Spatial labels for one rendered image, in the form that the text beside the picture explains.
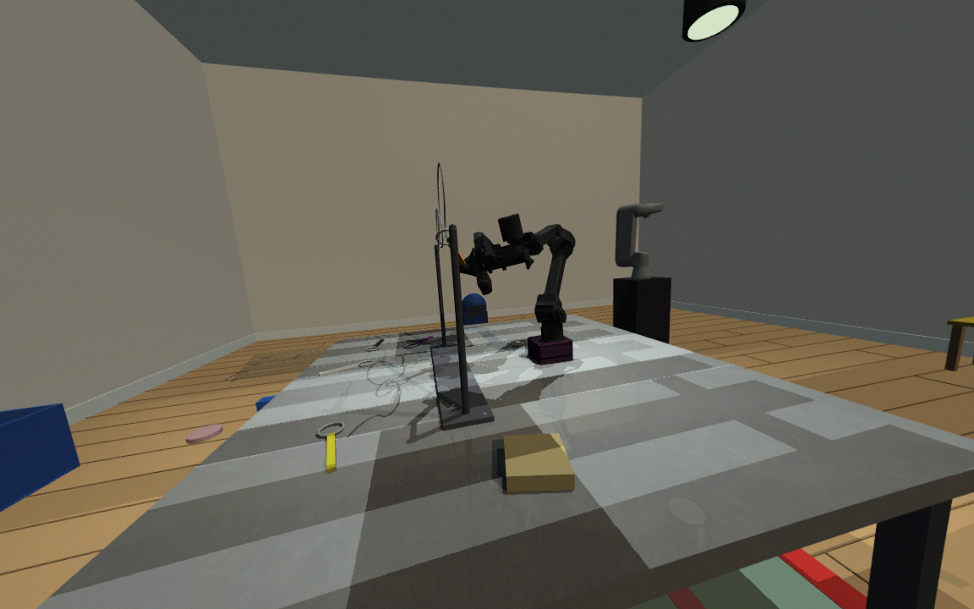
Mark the yellow rectangular block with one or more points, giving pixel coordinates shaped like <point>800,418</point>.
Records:
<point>537,462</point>

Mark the orange handle with grey loop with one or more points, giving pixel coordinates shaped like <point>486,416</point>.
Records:
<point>461,260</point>

